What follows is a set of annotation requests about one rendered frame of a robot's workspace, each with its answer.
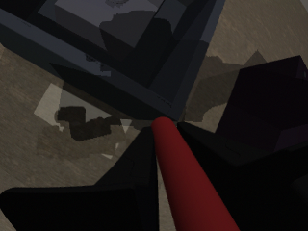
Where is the red peg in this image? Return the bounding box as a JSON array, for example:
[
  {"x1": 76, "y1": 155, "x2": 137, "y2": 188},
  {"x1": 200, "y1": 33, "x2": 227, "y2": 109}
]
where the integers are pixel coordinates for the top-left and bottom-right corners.
[{"x1": 151, "y1": 118, "x2": 240, "y2": 231}]

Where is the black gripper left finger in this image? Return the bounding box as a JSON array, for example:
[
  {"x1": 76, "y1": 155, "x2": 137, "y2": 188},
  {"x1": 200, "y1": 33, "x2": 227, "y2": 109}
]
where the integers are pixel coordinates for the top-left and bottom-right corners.
[{"x1": 0, "y1": 126, "x2": 159, "y2": 231}]

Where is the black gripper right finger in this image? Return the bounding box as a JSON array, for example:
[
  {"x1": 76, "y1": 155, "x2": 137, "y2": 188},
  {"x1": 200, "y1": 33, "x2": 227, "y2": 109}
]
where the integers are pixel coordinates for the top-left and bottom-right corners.
[{"x1": 177, "y1": 120, "x2": 308, "y2": 231}]

